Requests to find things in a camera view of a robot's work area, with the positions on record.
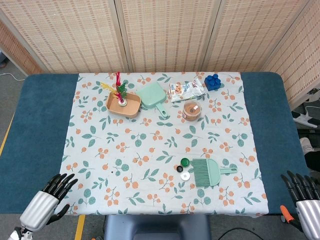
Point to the white power strip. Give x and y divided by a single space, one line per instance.
306 118

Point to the blue felt table cover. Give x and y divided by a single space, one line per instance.
37 125

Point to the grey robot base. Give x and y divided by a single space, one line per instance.
157 228

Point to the floral print tablecloth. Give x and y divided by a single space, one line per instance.
150 140

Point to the tan rectangular tray box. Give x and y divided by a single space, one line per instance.
130 110

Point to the white bottle cap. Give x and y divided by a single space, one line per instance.
185 175

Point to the mint green dustpan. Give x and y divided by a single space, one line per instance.
151 96

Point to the white shoe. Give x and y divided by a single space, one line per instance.
306 145

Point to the clear plastic snack jar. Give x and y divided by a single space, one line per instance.
192 111

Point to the black trouser leg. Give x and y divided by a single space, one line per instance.
313 161

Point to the white snack bag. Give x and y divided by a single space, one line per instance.
185 90

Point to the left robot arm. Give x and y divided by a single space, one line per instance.
17 235

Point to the green bottle cap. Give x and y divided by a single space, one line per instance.
185 162

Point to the teal green plastic cleaning brush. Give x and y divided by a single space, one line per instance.
212 172

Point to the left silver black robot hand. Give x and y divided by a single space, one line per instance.
37 210

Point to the blue building block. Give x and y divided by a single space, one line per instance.
215 83

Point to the woven folding screen panel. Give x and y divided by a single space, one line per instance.
70 35
300 62
15 52
167 35
250 35

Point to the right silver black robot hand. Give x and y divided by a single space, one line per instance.
308 212

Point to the colourful feather shuttlecock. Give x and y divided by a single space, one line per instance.
121 96

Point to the black bottle cap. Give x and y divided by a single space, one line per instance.
179 169

